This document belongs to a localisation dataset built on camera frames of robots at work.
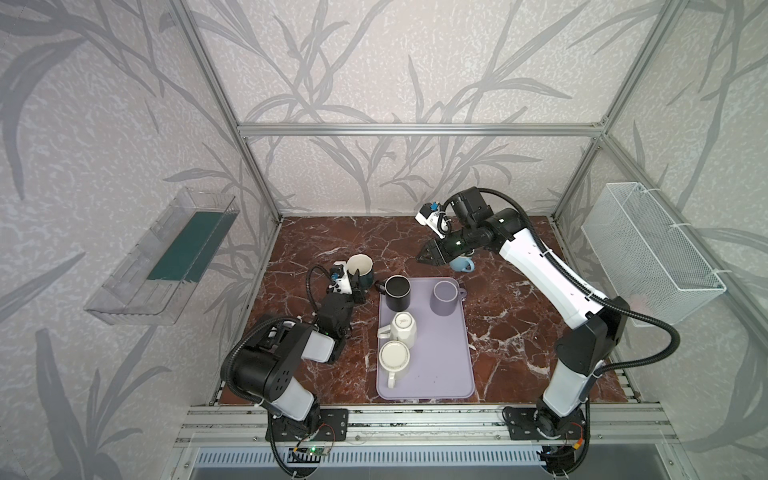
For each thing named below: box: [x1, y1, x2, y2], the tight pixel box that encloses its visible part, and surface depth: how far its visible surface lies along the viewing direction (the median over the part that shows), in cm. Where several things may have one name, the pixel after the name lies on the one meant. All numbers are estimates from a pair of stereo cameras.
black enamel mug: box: [374, 274, 412, 312], surface depth 91 cm
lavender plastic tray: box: [377, 277, 475, 401], surface depth 85 cm
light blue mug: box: [449, 256, 475, 273], surface depth 98 cm
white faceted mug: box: [378, 311, 417, 349], surface depth 82 cm
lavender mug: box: [430, 280, 467, 316], surface depth 92 cm
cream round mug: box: [379, 340, 411, 389], surface depth 79 cm
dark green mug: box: [346, 252, 374, 291], surface depth 96 cm
